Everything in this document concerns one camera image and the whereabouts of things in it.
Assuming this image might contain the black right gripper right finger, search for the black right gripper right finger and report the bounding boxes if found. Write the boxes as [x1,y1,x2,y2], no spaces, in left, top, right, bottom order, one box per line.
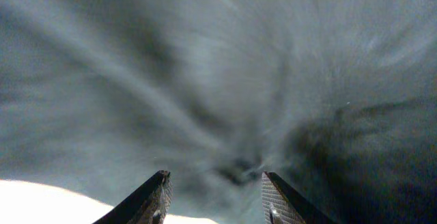
[262,171,336,224]

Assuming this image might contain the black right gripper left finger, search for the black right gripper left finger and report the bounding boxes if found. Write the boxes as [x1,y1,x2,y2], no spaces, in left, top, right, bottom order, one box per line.
[93,170,173,224]

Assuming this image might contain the black shorts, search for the black shorts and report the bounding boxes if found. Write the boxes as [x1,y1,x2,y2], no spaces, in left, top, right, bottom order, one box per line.
[1,0,436,223]

